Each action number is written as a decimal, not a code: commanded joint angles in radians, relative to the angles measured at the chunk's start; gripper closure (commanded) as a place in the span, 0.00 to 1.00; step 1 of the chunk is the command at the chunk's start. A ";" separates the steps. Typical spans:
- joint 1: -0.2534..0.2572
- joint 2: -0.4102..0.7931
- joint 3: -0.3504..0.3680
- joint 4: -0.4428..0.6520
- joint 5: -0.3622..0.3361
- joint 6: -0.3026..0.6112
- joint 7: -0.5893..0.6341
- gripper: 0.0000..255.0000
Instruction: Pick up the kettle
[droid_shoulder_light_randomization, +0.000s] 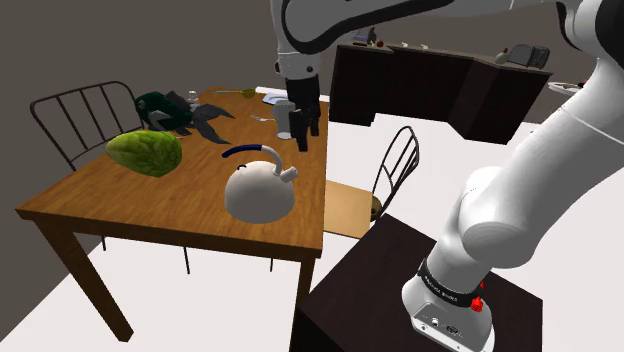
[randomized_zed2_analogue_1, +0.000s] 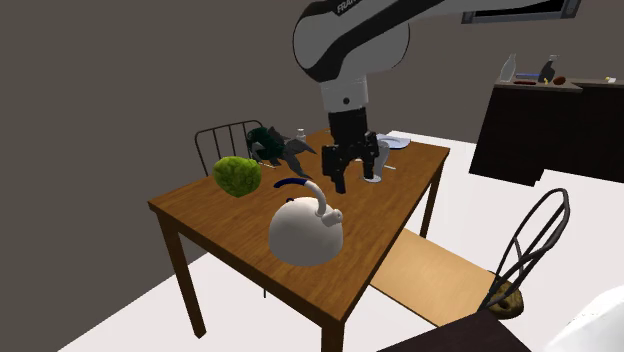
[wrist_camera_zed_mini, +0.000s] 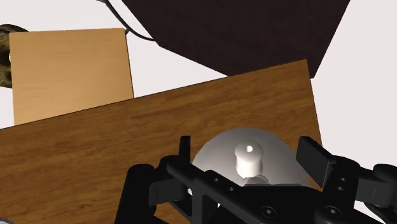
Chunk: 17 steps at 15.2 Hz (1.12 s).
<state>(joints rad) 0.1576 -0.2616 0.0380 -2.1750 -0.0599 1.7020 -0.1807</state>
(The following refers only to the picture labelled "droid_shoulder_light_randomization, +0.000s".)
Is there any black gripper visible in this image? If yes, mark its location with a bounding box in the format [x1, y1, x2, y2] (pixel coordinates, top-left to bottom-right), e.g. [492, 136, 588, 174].
[284, 73, 322, 153]

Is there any grey cylindrical cup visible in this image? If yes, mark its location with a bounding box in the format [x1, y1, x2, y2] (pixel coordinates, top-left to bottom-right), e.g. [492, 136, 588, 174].
[273, 98, 297, 141]

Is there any black chair with wooden seat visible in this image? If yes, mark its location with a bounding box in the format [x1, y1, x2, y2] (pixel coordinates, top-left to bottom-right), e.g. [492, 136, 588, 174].
[323, 125, 421, 241]

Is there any dark kitchen counter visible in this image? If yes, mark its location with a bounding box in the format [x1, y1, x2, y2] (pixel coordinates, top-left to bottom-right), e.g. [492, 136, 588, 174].
[328, 26, 554, 146]

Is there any wooden table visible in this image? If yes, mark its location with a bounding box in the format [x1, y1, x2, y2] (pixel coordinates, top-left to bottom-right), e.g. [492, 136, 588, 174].
[15, 86, 329, 343]

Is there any dark green fish figure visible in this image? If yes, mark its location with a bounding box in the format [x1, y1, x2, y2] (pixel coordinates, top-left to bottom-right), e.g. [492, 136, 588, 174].
[134, 90, 237, 145]

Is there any green lettuce head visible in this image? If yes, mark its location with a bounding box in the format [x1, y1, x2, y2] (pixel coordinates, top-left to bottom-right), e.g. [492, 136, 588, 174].
[105, 129, 184, 179]

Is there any dark robot stand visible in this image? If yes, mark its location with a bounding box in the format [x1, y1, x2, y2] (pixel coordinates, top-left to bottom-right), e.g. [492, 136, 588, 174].
[288, 212, 544, 352]

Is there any black metal chair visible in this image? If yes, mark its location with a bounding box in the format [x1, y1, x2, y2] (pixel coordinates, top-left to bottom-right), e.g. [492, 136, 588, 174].
[30, 80, 192, 275]

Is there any gold ladle with blue handle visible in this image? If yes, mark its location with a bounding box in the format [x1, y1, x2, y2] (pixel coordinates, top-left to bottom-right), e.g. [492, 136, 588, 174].
[212, 87, 258, 99]

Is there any white kettle with blue handle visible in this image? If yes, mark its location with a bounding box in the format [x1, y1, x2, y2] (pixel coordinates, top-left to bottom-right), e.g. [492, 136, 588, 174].
[221, 143, 300, 225]

